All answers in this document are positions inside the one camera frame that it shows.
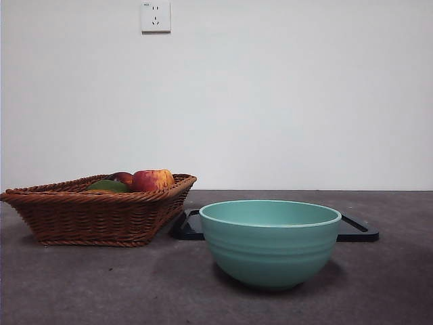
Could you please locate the teal ceramic bowl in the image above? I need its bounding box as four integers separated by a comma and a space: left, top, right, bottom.
198, 199, 342, 291

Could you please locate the red yellow apple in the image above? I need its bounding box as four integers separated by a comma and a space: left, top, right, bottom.
131, 169, 175, 192

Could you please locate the dark red fruit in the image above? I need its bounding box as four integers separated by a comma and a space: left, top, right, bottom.
108, 171, 134, 186

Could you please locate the green fruit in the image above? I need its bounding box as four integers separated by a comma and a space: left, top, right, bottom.
86, 179, 129, 193

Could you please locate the brown wicker basket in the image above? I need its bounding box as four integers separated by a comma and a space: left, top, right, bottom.
0, 173, 198, 248

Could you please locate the black rectangular tray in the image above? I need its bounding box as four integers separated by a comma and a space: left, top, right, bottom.
172, 209, 380, 242

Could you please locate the white wall socket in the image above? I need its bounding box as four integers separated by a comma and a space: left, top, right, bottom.
141, 1, 172, 34

